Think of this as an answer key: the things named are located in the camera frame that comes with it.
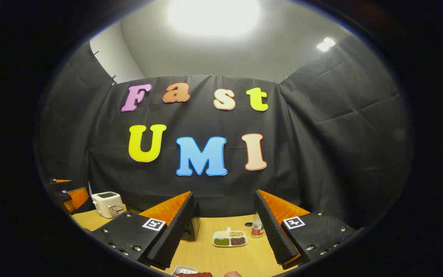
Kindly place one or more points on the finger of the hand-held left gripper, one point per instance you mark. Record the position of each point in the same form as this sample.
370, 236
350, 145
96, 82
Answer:
60, 185
78, 198

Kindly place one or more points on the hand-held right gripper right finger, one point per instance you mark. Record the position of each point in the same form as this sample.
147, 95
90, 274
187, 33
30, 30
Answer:
273, 231

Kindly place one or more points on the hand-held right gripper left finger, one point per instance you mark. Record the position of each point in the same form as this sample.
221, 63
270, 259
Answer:
175, 234

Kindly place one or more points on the white food tray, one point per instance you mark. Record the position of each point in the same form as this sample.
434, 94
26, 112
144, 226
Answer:
183, 269

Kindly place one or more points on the clear bottle with red label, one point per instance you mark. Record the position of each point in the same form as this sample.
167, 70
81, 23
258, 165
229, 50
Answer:
257, 229

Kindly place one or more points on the white toaster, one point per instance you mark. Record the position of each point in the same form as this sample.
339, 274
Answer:
104, 202

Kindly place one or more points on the clear glass cup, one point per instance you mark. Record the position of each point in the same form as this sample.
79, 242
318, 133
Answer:
116, 211

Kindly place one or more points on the white divided bean plate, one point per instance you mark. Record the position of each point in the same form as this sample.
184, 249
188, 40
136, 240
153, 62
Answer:
229, 238

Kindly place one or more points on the black backdrop cloth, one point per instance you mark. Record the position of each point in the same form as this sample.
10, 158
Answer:
321, 146

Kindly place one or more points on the small ceiling light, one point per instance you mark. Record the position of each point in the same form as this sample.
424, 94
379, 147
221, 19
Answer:
326, 44

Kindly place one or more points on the large ceiling light panel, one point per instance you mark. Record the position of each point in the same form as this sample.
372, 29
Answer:
214, 15

